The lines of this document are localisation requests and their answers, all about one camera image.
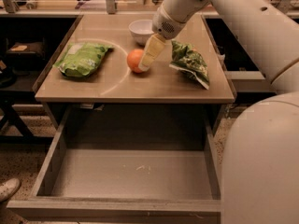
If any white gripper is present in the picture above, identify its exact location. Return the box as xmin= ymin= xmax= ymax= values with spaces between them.
xmin=138 ymin=6 xmax=186 ymax=72

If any orange fruit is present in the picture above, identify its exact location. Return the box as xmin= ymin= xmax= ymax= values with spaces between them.
xmin=127 ymin=49 xmax=150 ymax=73

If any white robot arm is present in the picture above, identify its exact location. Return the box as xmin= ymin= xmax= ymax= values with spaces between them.
xmin=139 ymin=0 xmax=299 ymax=224

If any grey drawer cabinet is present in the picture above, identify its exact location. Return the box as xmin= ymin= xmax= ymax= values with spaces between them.
xmin=34 ymin=13 xmax=235 ymax=124

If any open grey top drawer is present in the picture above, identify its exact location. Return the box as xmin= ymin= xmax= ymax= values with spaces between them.
xmin=7 ymin=105 xmax=221 ymax=224

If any white bowl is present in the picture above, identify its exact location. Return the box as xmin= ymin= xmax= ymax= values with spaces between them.
xmin=129 ymin=20 xmax=154 ymax=46

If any dark green chip bag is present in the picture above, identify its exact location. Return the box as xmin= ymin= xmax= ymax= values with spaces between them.
xmin=169 ymin=39 xmax=209 ymax=90

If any light green snack bag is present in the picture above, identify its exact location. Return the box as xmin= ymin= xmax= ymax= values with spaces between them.
xmin=53 ymin=42 xmax=113 ymax=78

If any white shoe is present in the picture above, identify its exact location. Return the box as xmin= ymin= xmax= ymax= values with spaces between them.
xmin=0 ymin=178 xmax=21 ymax=203

